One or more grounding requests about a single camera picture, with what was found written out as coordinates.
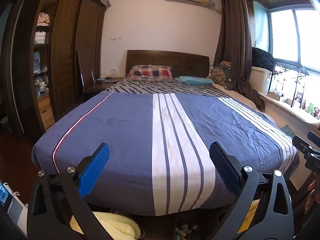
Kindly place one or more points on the brown patterned cushion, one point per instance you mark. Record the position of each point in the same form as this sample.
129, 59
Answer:
221, 74

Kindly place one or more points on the plaid red blue pillow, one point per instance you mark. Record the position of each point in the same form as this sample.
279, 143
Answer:
150, 73

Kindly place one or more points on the dark wooden wardrobe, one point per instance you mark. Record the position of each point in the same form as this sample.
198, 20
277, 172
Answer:
50, 49

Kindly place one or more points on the yellow fluffy blanket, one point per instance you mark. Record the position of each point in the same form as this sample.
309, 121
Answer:
118, 226

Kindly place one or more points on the black jacket on box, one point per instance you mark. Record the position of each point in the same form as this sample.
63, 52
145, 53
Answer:
262, 59

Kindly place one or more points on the tablet device screen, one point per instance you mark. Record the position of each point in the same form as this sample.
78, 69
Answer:
13, 215

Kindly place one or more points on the blue white striped bed cover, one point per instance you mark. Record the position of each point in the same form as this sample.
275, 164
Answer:
159, 148

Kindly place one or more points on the dark wooden headboard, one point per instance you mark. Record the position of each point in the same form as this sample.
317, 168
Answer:
182, 64

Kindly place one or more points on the teal pillow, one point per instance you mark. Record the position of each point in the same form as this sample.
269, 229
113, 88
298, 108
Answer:
199, 81

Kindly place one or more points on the dark brown curtain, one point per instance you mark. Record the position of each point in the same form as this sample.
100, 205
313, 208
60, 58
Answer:
235, 46

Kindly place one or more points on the white storage box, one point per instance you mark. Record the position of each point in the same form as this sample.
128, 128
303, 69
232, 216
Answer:
260, 79

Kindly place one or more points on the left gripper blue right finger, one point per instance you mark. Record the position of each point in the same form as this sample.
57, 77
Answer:
228, 168

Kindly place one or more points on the green frog toy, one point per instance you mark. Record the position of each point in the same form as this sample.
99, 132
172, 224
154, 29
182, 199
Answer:
310, 109

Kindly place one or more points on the black metal rack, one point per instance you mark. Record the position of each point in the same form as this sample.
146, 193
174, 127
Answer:
288, 82

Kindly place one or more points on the person's right hand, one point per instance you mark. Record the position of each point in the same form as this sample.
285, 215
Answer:
313, 195

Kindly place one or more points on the dark wooden nightstand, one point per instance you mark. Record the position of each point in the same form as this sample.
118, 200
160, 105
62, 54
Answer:
95, 89

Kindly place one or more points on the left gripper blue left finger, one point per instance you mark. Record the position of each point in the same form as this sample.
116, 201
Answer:
93, 169

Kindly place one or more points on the black white patterned sheet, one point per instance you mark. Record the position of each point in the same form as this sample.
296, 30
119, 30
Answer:
151, 87

